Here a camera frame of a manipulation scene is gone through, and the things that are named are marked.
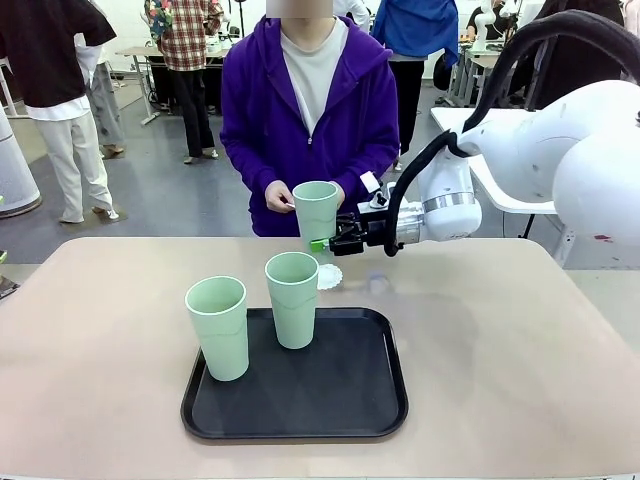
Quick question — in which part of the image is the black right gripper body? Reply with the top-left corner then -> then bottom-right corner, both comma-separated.
359,207 -> 400,249

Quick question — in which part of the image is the pale green plastic cup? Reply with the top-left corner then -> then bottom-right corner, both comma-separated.
184,275 -> 249,383
292,181 -> 339,251
264,252 -> 320,350

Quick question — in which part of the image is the person's right forearm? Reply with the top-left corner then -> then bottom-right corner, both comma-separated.
219,134 -> 274,201

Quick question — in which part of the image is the person's left forearm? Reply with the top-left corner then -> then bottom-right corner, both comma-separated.
339,139 -> 401,201

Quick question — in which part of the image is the person's right hand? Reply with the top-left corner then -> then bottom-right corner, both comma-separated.
265,179 -> 296,214

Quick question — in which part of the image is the black plastic tray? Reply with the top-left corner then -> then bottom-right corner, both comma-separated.
180,307 -> 410,441

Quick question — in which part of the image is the person in purple hoodie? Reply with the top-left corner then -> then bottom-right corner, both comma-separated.
219,0 -> 401,239

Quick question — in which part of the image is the black hanging bag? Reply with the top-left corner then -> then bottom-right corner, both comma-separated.
432,49 -> 454,92

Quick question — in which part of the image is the background work table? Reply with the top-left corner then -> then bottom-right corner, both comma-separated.
449,42 -> 521,109

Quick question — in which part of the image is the person in blue jacket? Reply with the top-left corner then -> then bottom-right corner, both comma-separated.
370,0 -> 461,157

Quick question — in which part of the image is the person in white shirt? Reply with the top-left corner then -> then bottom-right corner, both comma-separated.
332,0 -> 371,36

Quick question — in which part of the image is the person in black coat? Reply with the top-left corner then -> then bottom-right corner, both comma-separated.
504,0 -> 631,111

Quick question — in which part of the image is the person in plaid shirt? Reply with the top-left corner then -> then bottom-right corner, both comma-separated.
143,0 -> 225,165

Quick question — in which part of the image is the person in grey trousers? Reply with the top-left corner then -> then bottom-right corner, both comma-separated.
74,29 -> 126,157

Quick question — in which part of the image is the background grey desk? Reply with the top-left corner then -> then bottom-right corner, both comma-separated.
115,45 -> 226,126

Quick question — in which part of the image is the white cylindrical appliance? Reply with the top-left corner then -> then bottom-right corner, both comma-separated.
0,107 -> 42,220

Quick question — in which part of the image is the person in black top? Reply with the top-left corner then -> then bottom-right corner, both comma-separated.
0,0 -> 121,225

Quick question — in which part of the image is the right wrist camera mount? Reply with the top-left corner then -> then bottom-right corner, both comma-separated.
359,171 -> 397,209

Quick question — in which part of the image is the black cable sleeve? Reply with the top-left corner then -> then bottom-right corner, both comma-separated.
384,12 -> 640,259

